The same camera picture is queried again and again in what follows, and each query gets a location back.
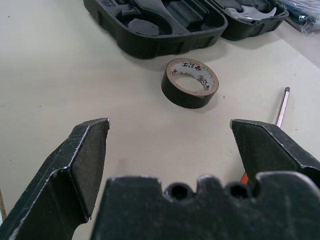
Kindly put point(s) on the black tool case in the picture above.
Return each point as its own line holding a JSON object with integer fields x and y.
{"x": 175, "y": 32}

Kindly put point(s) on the black tape roll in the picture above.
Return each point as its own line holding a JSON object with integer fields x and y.
{"x": 185, "y": 96}

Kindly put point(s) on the long black orange screwdriver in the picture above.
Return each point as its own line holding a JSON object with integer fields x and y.
{"x": 282, "y": 107}

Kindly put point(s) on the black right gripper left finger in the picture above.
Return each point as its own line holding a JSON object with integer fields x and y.
{"x": 50, "y": 180}

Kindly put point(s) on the folded dark blue jeans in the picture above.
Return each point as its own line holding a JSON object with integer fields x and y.
{"x": 303, "y": 17}

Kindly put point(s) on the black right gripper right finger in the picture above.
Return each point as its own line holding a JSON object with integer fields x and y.
{"x": 272, "y": 147}

